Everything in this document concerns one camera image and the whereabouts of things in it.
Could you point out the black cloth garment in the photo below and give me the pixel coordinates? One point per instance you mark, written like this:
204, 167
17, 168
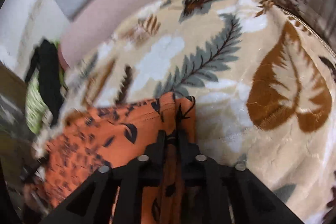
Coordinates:
45, 60

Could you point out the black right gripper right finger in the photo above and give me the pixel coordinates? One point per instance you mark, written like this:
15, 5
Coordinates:
217, 193

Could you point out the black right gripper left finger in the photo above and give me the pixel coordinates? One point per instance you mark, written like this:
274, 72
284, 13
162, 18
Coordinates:
113, 195

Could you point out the orange black floral garment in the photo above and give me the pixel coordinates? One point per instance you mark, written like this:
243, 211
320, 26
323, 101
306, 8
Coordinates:
110, 136

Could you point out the beige leaf print blanket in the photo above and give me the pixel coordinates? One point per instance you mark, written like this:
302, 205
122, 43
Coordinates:
263, 81

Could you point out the green white patterned pillow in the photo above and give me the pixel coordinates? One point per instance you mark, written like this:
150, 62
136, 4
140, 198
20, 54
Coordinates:
35, 108

